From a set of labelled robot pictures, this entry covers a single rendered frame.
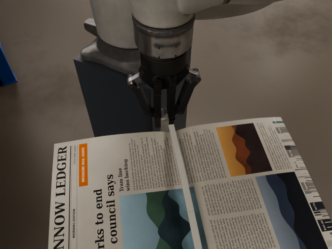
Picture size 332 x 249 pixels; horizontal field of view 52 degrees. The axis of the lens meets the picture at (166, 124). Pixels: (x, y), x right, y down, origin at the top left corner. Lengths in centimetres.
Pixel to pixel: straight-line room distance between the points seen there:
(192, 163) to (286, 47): 209
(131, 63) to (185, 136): 24
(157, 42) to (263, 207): 27
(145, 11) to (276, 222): 33
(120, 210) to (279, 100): 176
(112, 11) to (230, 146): 33
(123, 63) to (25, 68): 172
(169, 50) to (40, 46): 211
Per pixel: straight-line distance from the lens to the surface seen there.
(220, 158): 53
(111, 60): 74
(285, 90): 222
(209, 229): 47
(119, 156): 52
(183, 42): 50
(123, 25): 67
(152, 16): 46
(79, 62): 79
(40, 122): 206
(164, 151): 53
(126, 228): 47
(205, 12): 69
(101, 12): 68
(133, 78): 58
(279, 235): 49
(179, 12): 46
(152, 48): 50
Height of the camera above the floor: 150
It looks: 51 degrees down
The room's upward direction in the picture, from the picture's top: straight up
